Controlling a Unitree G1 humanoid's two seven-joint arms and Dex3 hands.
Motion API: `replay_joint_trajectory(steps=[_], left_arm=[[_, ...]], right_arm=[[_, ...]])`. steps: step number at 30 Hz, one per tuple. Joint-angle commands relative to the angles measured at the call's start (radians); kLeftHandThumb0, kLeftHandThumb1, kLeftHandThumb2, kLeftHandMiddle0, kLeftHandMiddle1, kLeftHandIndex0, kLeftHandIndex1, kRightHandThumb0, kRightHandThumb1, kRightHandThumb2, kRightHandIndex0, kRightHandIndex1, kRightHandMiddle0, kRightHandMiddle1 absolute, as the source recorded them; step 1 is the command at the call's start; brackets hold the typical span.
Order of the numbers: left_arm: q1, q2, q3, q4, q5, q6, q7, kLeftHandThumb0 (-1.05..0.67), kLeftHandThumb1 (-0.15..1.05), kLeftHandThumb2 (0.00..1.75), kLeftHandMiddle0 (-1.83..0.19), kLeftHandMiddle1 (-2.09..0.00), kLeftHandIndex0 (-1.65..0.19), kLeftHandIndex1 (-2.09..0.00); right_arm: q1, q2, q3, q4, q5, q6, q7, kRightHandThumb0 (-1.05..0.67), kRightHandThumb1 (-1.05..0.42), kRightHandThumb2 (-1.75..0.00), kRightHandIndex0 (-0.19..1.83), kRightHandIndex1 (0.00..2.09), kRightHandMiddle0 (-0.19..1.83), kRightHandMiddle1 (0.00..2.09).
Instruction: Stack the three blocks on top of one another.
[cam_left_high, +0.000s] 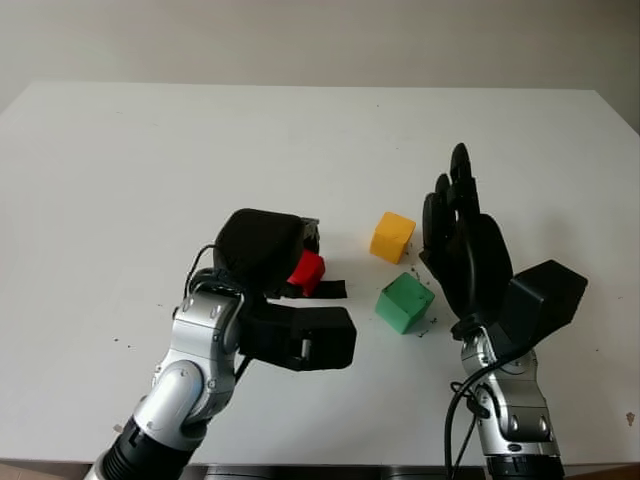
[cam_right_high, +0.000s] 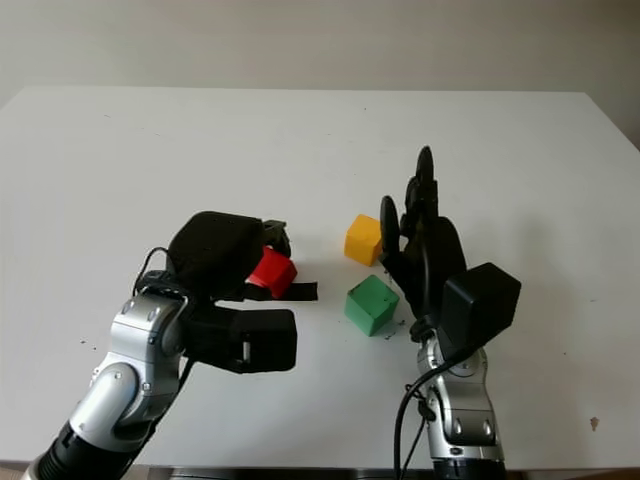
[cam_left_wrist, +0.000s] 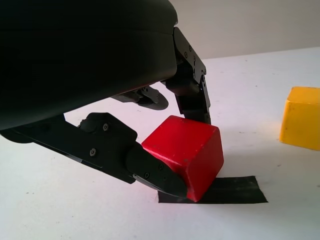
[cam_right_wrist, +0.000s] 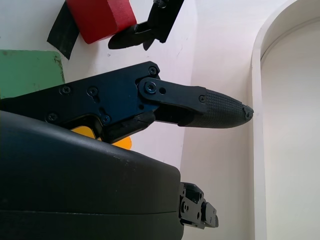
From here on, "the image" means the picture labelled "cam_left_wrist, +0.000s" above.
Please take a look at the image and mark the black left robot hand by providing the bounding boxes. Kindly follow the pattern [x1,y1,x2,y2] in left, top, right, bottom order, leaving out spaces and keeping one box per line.
[0,0,212,200]

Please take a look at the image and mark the red cube block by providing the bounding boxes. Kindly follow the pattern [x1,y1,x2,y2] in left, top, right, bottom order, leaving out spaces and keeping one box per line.
[141,114,225,203]

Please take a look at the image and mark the yellow cube block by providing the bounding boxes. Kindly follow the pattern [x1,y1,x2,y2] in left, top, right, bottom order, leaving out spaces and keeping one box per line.
[279,86,320,152]

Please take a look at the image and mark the black tape strip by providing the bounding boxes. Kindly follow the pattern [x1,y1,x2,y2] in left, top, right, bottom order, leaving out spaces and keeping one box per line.
[157,175,269,205]

